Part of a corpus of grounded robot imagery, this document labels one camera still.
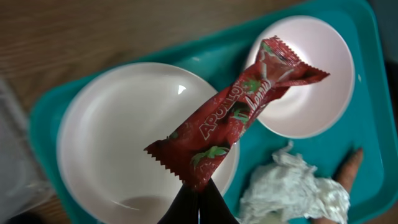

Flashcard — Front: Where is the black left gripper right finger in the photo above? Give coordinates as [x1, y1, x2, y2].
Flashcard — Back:
[198, 179, 239, 224]

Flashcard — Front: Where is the red snack wrapper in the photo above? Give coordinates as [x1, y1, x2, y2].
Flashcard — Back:
[145, 37, 329, 191]

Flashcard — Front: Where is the large pink plate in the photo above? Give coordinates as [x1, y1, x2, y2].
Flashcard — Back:
[56, 62, 241, 224]

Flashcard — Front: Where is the teal plastic tray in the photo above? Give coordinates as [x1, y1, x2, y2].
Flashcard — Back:
[29, 1, 397, 223]

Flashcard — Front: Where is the pink bowl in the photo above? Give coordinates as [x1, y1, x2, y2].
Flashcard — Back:
[244, 16, 355, 139]

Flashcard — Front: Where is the large white napkin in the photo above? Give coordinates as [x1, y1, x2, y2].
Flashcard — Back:
[237, 141, 350, 223]

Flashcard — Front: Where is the clear plastic bin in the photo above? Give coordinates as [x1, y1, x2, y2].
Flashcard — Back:
[1, 78, 55, 223]

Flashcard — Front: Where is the orange carrot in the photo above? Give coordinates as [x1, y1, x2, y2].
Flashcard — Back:
[312, 147, 364, 224]

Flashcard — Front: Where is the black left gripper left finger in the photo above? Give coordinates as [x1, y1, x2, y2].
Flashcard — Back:
[158, 185, 199, 224]

